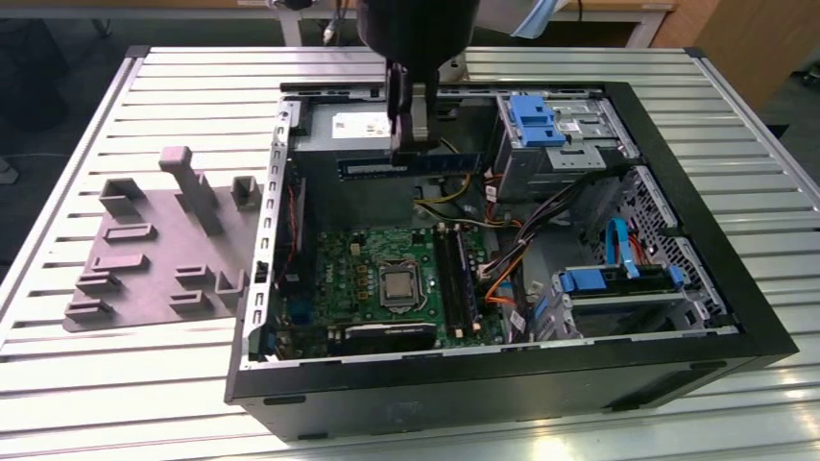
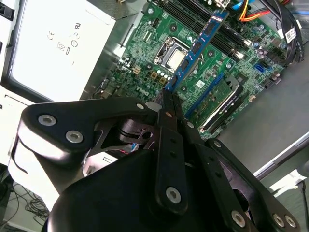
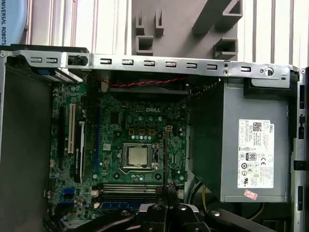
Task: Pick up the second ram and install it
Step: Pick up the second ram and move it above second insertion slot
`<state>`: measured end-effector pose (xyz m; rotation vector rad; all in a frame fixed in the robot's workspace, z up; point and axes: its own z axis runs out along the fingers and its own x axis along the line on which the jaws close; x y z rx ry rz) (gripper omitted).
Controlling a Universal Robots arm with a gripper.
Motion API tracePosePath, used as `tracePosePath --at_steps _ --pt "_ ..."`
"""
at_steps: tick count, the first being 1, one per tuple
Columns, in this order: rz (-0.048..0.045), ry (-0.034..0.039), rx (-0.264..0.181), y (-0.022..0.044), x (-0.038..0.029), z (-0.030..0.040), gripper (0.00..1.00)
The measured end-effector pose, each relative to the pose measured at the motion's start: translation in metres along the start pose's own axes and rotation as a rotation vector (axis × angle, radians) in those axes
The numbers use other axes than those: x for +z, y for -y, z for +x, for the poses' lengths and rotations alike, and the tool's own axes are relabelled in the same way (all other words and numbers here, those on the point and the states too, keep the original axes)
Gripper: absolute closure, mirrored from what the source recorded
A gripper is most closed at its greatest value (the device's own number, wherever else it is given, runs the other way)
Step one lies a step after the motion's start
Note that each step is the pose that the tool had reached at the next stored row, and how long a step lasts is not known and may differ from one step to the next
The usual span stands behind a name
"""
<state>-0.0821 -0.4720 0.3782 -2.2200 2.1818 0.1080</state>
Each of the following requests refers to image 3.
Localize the yellow black wire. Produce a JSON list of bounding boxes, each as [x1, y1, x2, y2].
[[202, 185, 265, 221]]

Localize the white expansion slot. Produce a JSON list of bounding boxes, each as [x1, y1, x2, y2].
[[68, 103, 76, 155]]

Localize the grey parts rack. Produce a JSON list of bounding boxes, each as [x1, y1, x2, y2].
[[131, 0, 244, 62]]

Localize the red black twisted wire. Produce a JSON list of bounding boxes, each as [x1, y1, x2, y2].
[[110, 76, 224, 95]]

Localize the black expansion slot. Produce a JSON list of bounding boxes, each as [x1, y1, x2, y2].
[[59, 106, 67, 156]]

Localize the silver CPU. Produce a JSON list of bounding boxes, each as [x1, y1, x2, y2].
[[127, 146, 149, 168]]

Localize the black PC case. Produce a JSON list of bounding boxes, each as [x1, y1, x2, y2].
[[0, 43, 309, 232]]

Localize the green motherboard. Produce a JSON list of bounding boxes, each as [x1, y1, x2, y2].
[[48, 82, 192, 219]]

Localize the black CPU socket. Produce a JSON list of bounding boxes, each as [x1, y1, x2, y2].
[[120, 142, 162, 174]]

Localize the wire locking lever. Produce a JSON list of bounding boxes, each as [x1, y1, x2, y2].
[[119, 142, 162, 175]]

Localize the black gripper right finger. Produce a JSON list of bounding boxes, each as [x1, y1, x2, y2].
[[169, 183, 278, 232]]

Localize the black-latched RAM slot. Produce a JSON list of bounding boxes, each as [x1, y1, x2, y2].
[[100, 183, 159, 189], [100, 194, 159, 201]]

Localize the grey power supply unit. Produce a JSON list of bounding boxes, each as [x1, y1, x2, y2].
[[187, 81, 292, 204]]

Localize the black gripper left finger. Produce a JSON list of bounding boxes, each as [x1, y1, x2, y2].
[[72, 186, 169, 232]]

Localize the metal socket cover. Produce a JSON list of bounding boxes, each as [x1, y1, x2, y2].
[[120, 142, 160, 171]]

